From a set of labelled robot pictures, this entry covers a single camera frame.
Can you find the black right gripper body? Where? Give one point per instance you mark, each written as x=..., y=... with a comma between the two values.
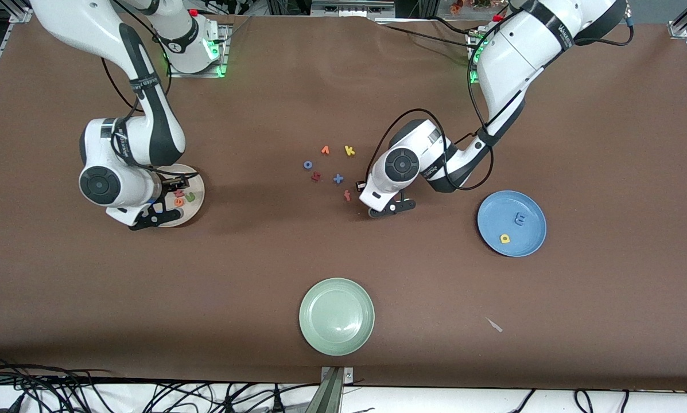
x=170, y=186

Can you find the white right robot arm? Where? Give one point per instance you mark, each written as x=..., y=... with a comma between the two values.
x=79, y=23

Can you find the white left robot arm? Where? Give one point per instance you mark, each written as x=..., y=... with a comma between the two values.
x=521, y=57

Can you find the beige round plate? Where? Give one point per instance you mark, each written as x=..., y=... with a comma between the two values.
x=195, y=213

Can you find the yellow foam letter k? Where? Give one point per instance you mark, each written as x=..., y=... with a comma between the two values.
x=349, y=150

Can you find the brown table cover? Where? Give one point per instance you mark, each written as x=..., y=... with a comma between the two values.
x=435, y=287

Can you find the green round plate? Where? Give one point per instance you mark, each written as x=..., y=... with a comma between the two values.
x=336, y=316

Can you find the blue round plate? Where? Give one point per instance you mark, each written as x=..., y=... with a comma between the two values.
x=527, y=241

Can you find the metal equipment rack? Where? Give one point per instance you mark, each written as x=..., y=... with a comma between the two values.
x=352, y=7

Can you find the small orange object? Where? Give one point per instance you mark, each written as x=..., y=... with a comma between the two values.
x=457, y=7

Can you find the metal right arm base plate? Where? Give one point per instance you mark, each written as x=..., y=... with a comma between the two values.
x=224, y=51

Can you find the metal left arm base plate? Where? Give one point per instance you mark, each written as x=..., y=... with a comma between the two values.
x=474, y=81

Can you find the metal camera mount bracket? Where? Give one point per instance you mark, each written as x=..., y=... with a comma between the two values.
x=334, y=393

